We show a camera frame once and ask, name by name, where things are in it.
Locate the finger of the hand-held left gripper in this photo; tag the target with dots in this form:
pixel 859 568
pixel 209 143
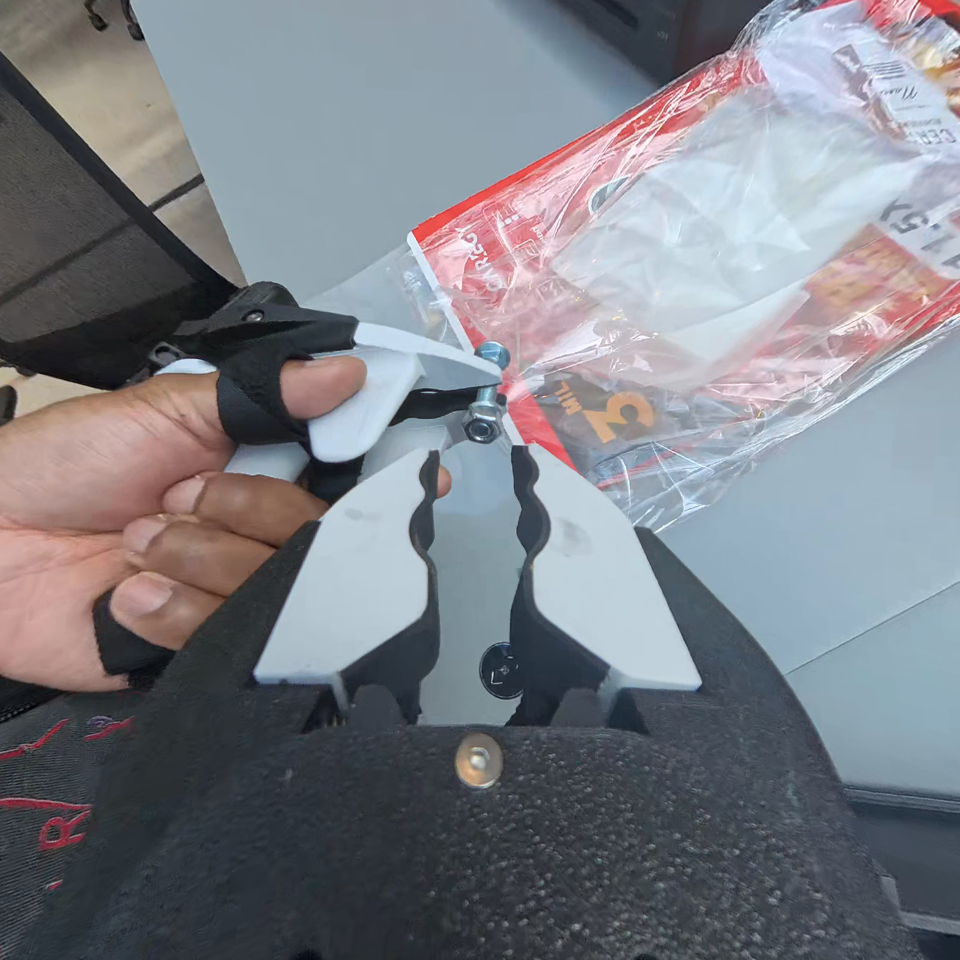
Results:
pixel 386 454
pixel 427 356

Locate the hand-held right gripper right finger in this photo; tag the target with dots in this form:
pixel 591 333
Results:
pixel 600 600

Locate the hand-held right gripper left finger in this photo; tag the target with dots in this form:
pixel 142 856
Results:
pixel 352 585

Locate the silver hex bolt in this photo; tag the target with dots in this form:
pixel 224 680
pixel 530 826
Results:
pixel 492 352

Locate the round black desk sticker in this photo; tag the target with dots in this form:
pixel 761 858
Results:
pixel 501 671

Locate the grey desk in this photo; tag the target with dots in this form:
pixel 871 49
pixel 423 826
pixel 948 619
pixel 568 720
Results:
pixel 337 150

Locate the person's left hand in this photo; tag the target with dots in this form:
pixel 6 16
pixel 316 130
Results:
pixel 90 487

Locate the black mesh office chair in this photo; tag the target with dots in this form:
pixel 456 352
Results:
pixel 75 262

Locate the clear plastic bag red insert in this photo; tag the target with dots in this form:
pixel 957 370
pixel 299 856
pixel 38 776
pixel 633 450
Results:
pixel 712 262

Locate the black chair base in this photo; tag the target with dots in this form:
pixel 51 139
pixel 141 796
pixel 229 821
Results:
pixel 112 19

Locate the person's black printed shirt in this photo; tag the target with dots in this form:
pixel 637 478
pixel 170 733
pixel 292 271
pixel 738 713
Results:
pixel 45 825

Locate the dark box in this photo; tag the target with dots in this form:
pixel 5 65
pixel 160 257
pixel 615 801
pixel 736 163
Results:
pixel 660 34

